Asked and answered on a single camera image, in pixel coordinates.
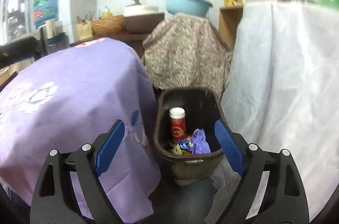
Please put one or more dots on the purple floral tablecloth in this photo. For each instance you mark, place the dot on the purple floral tablecloth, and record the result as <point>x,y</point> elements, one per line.
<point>65,100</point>

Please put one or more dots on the yellow soap bottle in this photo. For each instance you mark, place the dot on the yellow soap bottle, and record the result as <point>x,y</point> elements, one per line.
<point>107,13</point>

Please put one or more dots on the blue snack bag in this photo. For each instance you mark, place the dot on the blue snack bag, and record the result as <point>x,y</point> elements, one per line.
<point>186,145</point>

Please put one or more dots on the wooden counter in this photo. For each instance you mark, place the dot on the wooden counter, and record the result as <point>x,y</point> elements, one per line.
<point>123,36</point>

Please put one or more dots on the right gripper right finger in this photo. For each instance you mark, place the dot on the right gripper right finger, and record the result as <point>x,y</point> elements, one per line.
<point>270,188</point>

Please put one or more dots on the brown white sink basin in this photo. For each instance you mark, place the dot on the brown white sink basin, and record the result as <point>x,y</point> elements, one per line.
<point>142,18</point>

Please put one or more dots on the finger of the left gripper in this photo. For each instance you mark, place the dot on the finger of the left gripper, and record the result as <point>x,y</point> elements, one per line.
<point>20,49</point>

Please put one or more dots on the window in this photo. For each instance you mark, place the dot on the window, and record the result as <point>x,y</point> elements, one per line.
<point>16,19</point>

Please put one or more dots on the floral cloth cover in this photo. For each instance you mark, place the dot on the floral cloth cover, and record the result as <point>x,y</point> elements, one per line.
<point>187,51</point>

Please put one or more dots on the woven wicker basket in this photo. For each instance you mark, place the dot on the woven wicker basket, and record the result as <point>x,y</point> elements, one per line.
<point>108,25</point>

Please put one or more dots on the dark brown trash bin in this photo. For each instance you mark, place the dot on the dark brown trash bin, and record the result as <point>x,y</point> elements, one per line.
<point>203,109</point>

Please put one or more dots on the wooden cabinet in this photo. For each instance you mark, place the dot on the wooden cabinet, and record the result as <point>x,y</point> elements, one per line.
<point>229,18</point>

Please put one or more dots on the light blue basin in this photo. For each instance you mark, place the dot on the light blue basin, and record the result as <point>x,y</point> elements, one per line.
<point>198,8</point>

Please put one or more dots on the red cylindrical canister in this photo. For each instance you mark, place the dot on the red cylindrical canister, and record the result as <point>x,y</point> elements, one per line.
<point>178,124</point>

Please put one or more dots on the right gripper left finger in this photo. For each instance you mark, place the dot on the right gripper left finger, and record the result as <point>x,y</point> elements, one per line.
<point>68,189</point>

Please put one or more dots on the green yellow drink carton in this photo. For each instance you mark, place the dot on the green yellow drink carton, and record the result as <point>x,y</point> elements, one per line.
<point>176,150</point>

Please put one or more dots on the purple plastic bag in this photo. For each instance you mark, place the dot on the purple plastic bag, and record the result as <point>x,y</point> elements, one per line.
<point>199,143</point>

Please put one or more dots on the brass faucet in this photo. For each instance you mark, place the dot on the brass faucet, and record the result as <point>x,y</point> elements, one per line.
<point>134,3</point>

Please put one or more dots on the blue water jug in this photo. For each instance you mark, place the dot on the blue water jug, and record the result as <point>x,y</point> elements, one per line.
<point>45,10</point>

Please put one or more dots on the white cloth cover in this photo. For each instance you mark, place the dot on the white cloth cover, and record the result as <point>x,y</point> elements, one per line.
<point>282,89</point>

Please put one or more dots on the utensil holder box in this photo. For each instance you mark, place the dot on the utensil holder box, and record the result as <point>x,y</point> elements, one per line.
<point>85,30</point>

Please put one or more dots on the water dispenser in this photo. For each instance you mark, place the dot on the water dispenser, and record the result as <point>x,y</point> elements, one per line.
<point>52,38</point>

